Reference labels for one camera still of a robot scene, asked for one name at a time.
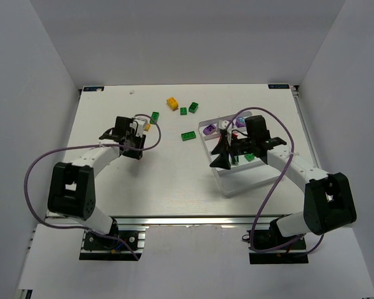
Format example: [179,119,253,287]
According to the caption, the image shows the small green lego square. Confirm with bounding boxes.
[180,107,187,115]

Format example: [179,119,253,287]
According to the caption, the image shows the yellow long lego brick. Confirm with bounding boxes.
[144,123,151,131]

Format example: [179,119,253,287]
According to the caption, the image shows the green rounded lego piece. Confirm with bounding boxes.
[231,156,239,165]

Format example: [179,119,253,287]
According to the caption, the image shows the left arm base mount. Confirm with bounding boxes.
[79,225,147,262]

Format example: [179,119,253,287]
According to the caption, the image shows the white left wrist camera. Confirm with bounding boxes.
[130,117,148,138]

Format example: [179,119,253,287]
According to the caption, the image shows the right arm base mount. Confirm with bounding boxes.
[241,221,309,265]

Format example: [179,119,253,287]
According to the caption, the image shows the blue label corner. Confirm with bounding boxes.
[267,84,290,90]
[82,86,104,92]

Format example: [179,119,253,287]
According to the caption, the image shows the blue label left corner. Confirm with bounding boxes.
[82,86,104,92]

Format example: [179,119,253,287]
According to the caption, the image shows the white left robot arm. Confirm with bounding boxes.
[47,116,148,237]

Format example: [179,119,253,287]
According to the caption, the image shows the green lego brick top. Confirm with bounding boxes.
[188,102,199,113]

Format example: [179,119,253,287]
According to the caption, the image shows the green lego plate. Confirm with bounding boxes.
[181,131,196,141]

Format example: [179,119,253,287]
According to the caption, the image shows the purple flower lego piece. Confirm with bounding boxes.
[235,117,246,128]

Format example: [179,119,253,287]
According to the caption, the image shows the yellow tall lego brick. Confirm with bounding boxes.
[166,97,179,111]

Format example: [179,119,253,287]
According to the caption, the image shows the green long lego brick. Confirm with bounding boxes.
[150,112,160,124]

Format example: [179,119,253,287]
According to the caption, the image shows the blue label right corner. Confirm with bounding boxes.
[267,84,290,90]

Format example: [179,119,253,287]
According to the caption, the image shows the purple lego brick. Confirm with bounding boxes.
[203,124,217,136]

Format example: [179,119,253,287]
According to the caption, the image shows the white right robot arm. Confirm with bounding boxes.
[210,115,357,251]

